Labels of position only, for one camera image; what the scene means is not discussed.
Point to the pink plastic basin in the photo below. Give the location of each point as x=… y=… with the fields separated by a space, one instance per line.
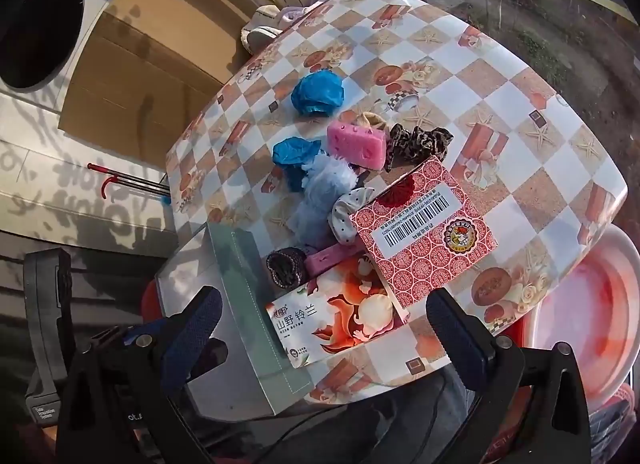
x=585 y=304

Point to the red patterned box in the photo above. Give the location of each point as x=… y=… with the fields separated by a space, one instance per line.
x=430 y=264

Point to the small blue shoe cover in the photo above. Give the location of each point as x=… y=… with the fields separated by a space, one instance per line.
x=292 y=154

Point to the red plastic stool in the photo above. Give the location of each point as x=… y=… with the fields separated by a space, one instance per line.
x=150 y=300

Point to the white polka dot scrunchie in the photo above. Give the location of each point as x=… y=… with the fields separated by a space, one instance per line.
x=345 y=216

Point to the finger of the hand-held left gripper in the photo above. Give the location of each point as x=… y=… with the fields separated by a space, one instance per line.
x=155 y=328

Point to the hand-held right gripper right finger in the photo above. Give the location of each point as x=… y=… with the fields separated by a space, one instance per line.
x=460 y=344

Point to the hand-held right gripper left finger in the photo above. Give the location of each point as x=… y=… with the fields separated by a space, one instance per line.
x=192 y=339

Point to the grey cardboard box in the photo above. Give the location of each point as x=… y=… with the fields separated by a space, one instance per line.
x=245 y=294

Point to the grey glitter edged scrunchie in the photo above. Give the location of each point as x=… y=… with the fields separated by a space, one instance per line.
x=287 y=269

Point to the person's grey pants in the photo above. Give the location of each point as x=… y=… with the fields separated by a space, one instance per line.
x=375 y=434

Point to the large pink sponge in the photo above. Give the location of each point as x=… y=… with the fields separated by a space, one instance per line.
x=357 y=144

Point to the checkered printed tablecloth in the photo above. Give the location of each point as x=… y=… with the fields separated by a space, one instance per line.
x=500 y=94

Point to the beige shoes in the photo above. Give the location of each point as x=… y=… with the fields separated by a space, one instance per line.
x=260 y=31

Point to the leopard print scrunchie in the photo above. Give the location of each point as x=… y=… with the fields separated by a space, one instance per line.
x=400 y=144

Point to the light blue fluffy scrunchie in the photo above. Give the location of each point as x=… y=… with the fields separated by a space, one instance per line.
x=320 y=199

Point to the white washing machine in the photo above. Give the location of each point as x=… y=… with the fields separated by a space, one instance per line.
x=40 y=29

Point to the pink ribbon strip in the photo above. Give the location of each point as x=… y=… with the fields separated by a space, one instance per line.
x=327 y=259

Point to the floral tissue pack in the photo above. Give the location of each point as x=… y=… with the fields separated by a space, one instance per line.
x=350 y=314

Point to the brown cardboard sheet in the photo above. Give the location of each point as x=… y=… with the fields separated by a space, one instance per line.
x=150 y=69

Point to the large blue shoe cover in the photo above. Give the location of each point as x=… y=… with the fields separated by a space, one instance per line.
x=317 y=94

